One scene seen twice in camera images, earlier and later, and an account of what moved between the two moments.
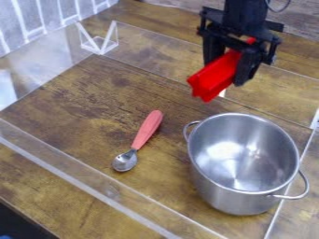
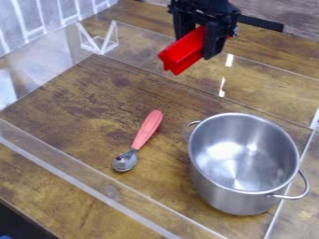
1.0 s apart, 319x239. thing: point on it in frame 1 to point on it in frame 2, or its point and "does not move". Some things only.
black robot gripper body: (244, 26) to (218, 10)
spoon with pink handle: (125, 161) does not move
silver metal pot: (245, 161) does not move
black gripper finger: (250, 63) to (216, 35)
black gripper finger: (214, 48) to (184, 24)
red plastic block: (214, 79) to (186, 51)
